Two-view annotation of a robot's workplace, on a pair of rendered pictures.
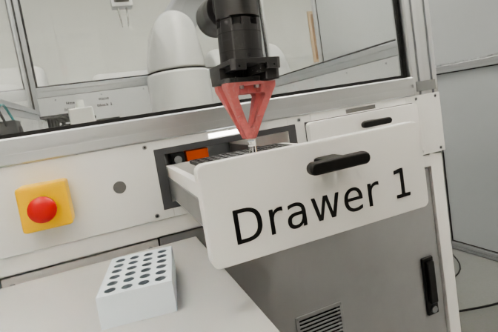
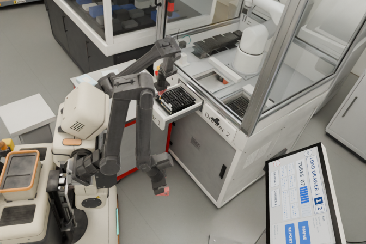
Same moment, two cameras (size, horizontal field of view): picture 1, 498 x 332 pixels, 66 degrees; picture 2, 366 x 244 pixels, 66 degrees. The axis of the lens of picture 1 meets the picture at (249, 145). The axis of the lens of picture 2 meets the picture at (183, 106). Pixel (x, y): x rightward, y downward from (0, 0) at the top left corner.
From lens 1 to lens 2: 1.84 m
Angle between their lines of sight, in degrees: 69
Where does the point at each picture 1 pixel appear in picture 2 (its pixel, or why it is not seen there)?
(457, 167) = not seen: outside the picture
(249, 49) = (157, 84)
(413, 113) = (232, 132)
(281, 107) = (203, 94)
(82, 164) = not seen: hidden behind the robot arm
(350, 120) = (214, 114)
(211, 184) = not seen: hidden behind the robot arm
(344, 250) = (206, 137)
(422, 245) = (225, 162)
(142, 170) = (176, 79)
